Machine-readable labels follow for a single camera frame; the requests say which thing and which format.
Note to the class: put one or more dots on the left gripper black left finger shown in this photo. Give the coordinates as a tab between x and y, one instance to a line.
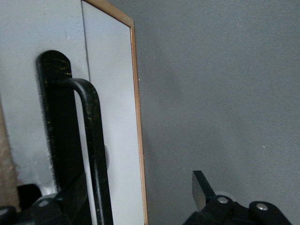
61	206

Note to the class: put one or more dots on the wooden drawer cabinet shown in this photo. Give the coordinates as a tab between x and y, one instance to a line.
138	117

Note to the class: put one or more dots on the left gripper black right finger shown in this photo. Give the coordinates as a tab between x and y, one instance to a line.
211	211

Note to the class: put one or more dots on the wooden drawer with white front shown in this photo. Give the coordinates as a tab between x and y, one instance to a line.
23	70

